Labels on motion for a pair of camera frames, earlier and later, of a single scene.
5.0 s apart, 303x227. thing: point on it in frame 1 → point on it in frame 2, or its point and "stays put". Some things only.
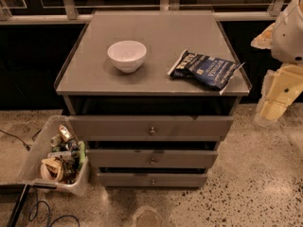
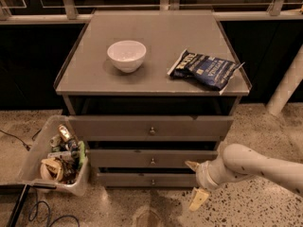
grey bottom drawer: (151, 179) stays put
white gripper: (289, 38) → (204, 175)
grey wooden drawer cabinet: (153, 93) stays put
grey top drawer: (112, 128) stays put
